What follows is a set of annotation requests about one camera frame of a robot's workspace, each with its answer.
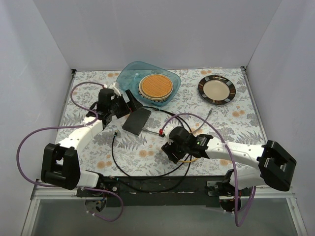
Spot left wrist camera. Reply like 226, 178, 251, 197
103, 82, 122, 96

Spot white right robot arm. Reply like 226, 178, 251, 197
159, 125, 297, 196

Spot black network switch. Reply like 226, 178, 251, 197
122, 108, 151, 136

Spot teal plastic container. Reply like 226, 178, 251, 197
116, 61, 181, 107

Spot orange woven coaster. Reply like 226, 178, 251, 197
140, 74, 173, 98

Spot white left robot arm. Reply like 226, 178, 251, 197
41, 88, 143, 197

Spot striped cream bowl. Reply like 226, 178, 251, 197
138, 80, 174, 103

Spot black ethernet cable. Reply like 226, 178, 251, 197
118, 105, 195, 193
111, 129, 192, 178

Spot aluminium frame rail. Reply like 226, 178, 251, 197
22, 187, 307, 236

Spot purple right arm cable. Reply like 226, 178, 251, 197
161, 113, 256, 227

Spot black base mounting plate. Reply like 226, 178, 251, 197
77, 175, 253, 208

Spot grey ethernet cable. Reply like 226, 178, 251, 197
141, 108, 214, 135

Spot dark rimmed ceramic plate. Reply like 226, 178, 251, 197
198, 75, 236, 105

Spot floral table mat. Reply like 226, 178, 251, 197
79, 68, 266, 176

